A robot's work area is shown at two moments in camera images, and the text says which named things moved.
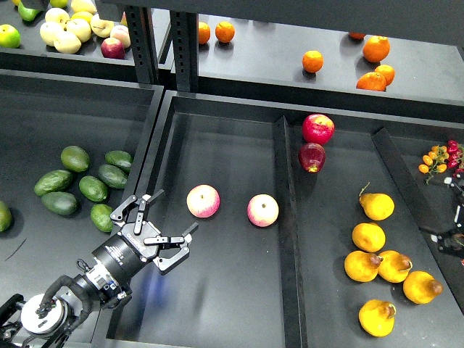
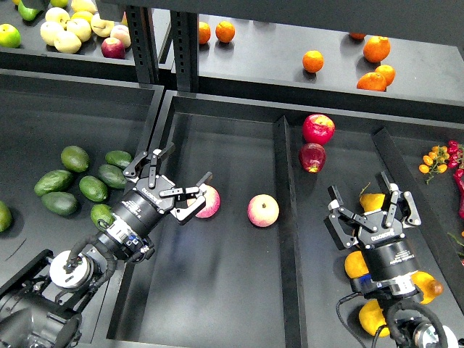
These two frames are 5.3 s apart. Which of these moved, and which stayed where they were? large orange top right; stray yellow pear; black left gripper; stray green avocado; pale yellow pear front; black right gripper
Moved: black left gripper; black right gripper
Stayed: stray yellow pear; pale yellow pear front; large orange top right; stray green avocado
